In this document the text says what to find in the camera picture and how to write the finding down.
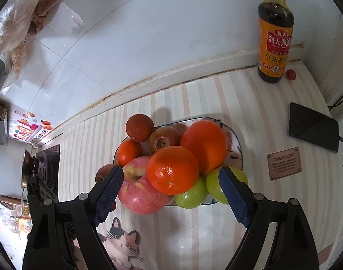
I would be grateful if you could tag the black stove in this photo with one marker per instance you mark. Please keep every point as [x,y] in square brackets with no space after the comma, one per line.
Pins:
[49,166]

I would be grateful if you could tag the small tangerine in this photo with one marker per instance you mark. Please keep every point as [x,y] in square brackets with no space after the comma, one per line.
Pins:
[128,152]

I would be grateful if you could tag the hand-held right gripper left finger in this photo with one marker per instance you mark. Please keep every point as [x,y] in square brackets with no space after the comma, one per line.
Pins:
[106,197]

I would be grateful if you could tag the black phone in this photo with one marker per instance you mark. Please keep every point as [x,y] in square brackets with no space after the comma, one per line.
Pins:
[313,129]

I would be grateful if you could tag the pink red apple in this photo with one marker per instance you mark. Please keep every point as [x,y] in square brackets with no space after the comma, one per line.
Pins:
[140,194]

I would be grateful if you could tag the cherry tomato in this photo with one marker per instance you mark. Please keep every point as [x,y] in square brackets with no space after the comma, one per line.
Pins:
[291,74]

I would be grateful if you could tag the brown dried food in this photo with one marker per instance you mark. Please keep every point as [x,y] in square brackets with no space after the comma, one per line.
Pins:
[45,5]

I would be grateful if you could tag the green apple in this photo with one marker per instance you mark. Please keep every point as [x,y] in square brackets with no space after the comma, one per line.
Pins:
[213,185]
[191,195]

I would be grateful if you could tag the dark blood orange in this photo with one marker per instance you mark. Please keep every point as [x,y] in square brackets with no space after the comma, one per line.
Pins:
[139,128]

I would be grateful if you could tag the colourful wall sticker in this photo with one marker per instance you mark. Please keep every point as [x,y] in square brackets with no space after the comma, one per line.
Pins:
[28,126]

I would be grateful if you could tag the printed oval plate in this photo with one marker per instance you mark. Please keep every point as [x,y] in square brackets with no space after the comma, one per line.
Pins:
[234,143]

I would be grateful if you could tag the dark soy sauce bottle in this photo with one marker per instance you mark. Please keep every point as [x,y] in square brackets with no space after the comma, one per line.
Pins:
[275,33]

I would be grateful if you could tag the large orange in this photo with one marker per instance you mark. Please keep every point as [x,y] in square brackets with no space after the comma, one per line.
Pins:
[205,146]

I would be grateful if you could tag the striped table mat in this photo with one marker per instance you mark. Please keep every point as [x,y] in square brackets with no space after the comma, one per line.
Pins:
[188,230]

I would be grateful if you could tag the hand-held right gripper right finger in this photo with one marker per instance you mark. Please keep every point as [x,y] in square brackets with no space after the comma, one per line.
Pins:
[233,197]

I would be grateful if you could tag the clear plastic bag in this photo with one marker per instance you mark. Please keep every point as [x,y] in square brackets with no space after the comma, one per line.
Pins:
[11,14]

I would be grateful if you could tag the metal wok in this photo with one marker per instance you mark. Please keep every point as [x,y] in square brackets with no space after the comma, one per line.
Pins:
[28,164]

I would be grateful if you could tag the dark red apple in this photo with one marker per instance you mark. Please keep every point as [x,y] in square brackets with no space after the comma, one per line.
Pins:
[163,140]
[102,172]

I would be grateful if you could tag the medium orange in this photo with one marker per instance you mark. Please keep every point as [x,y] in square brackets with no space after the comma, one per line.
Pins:
[173,168]

